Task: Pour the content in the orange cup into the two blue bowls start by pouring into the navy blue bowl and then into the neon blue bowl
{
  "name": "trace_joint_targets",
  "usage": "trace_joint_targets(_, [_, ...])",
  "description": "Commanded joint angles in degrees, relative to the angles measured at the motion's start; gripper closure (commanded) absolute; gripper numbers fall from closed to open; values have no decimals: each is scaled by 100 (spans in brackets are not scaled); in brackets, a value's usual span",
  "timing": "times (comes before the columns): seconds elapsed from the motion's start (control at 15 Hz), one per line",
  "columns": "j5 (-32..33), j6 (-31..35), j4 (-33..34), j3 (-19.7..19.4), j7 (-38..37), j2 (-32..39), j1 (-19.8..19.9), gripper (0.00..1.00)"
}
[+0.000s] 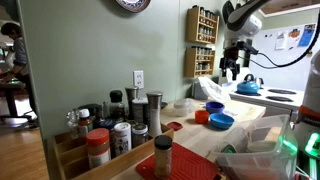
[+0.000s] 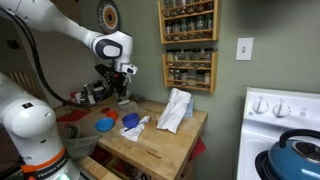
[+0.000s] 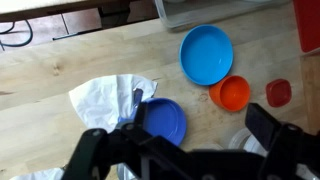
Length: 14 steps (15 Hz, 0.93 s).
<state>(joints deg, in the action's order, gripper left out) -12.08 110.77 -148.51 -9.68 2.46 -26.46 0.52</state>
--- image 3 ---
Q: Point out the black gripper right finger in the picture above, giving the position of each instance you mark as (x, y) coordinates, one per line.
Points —
(287, 145)

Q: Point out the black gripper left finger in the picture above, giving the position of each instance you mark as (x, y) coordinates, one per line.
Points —
(148, 157)

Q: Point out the orange cup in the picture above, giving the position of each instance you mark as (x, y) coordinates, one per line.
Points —
(232, 93)

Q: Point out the dark blue bowl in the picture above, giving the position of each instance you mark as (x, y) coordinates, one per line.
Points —
(162, 117)

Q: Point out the clear plastic cup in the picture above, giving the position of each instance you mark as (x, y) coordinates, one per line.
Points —
(244, 140)

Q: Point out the light blue bowl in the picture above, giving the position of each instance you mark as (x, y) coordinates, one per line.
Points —
(206, 55)

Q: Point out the white crumpled paper towel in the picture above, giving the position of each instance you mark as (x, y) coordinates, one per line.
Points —
(100, 102)

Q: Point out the red cutting board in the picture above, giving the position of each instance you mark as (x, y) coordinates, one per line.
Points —
(307, 13)

